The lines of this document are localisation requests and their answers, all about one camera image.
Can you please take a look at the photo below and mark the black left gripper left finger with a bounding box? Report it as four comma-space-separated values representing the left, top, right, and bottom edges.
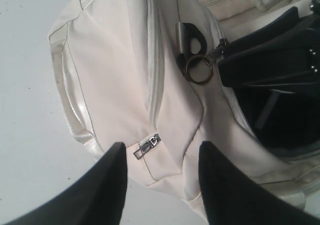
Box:
10, 142, 128, 225

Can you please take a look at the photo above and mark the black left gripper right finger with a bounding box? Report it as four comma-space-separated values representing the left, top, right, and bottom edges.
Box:
198, 141, 319, 225

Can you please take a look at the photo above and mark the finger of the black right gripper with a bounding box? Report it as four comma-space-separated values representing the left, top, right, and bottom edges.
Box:
218, 6, 320, 88

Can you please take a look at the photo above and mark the cream fabric duffel bag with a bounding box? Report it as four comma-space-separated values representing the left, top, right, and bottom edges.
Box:
48, 0, 320, 214

